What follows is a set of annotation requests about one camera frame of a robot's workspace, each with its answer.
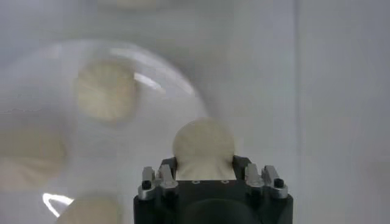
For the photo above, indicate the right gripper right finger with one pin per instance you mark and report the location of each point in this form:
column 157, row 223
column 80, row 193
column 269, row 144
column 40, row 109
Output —
column 254, row 176

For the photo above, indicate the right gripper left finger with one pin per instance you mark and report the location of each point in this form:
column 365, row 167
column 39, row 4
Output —
column 166, row 179

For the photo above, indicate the white steamed baozi bun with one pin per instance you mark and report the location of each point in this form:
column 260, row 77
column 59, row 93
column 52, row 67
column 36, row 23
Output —
column 30, row 158
column 105, row 91
column 204, row 143
column 88, row 213

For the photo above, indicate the round white plate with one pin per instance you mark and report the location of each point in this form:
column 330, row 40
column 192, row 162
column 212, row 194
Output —
column 146, row 128

